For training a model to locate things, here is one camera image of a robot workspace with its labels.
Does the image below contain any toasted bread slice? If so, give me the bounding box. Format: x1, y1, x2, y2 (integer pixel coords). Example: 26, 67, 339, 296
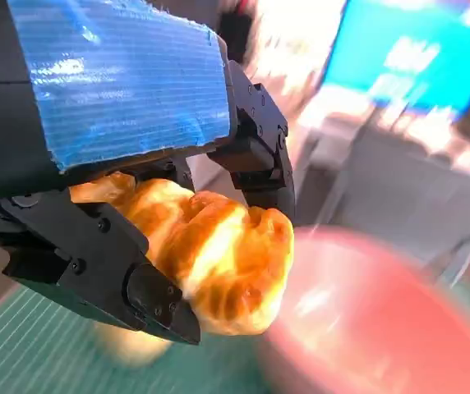
70, 171, 296, 337

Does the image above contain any green cutting mat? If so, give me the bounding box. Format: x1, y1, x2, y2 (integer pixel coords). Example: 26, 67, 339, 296
0, 285, 269, 394

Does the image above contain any blue display screen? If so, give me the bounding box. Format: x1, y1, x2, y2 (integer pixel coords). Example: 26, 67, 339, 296
320, 0, 470, 120

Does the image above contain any black left robot hand, blue tape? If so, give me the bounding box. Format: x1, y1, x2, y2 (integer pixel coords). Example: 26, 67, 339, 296
0, 0, 297, 346

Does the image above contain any pink bowl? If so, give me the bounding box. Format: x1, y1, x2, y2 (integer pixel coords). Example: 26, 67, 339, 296
255, 225, 470, 394

